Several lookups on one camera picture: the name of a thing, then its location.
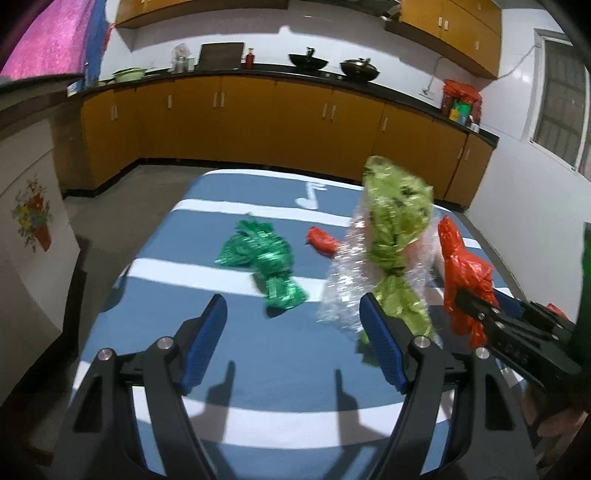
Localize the person's right hand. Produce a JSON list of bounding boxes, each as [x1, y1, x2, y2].
[[524, 385, 591, 459]]

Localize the blue striped tablecloth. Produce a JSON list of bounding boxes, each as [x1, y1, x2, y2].
[[74, 168, 523, 480]]

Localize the clear bubble wrap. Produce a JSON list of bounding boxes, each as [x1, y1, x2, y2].
[[316, 198, 440, 334]]

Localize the green basin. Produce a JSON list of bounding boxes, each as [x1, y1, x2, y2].
[[112, 67, 148, 84]]

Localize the pink glitter cloth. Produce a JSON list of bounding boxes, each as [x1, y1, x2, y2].
[[0, 0, 100, 80]]

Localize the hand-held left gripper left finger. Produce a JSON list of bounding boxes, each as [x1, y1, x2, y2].
[[54, 293, 229, 480]]

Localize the wooden base cabinets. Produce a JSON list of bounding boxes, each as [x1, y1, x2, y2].
[[53, 74, 501, 209]]

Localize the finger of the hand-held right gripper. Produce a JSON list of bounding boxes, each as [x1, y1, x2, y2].
[[492, 290, 576, 334], [450, 286, 509, 352]]

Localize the white cabinet with flower sticker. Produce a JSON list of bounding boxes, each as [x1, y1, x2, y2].
[[0, 74, 89, 418]]

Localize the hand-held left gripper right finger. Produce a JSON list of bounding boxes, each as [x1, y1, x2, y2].
[[359, 292, 540, 480]]

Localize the blue cloth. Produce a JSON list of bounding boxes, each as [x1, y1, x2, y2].
[[82, 0, 115, 88]]

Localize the barred window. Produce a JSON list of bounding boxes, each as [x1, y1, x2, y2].
[[529, 28, 591, 180]]

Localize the red bag with packages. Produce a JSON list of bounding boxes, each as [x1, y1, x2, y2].
[[441, 79, 483, 126]]

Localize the short wooden wall cabinets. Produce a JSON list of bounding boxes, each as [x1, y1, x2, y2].
[[385, 0, 503, 80]]

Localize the red plastic bag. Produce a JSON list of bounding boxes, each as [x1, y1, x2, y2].
[[436, 216, 570, 350], [305, 226, 343, 257]]

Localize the dark cutting board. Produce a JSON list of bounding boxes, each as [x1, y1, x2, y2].
[[198, 42, 245, 71]]

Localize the shiny green foil bag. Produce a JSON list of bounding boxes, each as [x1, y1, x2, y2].
[[215, 219, 310, 311]]

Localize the clear jar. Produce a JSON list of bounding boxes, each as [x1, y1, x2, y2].
[[172, 44, 195, 74]]

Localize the white outlet cable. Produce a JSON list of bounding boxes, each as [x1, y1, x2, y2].
[[424, 55, 447, 94]]

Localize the thin wall cable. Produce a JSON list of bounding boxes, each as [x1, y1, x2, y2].
[[501, 44, 542, 78]]

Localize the light green plastic bag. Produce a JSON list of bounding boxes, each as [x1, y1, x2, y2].
[[355, 155, 437, 366]]

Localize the black lidded wok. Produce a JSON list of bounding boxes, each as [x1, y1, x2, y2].
[[339, 56, 380, 83]]

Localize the black kitchen countertop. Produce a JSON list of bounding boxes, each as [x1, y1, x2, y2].
[[82, 62, 501, 142]]

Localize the black wok with spatula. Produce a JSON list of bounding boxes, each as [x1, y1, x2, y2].
[[288, 46, 330, 71]]

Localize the long wooden wall cabinets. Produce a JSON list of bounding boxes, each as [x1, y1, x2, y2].
[[115, 0, 290, 29]]

